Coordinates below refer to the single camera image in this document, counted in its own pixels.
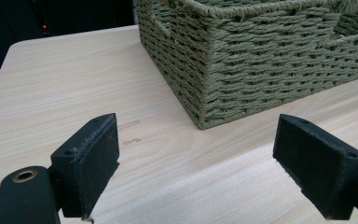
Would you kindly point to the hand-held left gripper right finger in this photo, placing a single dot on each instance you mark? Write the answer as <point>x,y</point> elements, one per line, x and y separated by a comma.
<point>318,161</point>

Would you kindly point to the green woven basket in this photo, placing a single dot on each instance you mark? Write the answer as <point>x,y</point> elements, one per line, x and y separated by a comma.
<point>254,59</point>

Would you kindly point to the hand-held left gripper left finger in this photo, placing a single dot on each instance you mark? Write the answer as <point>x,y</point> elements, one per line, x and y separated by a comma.
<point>85,168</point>

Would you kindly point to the dark device with red light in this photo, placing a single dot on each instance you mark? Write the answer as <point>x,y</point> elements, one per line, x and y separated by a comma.
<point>43,21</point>

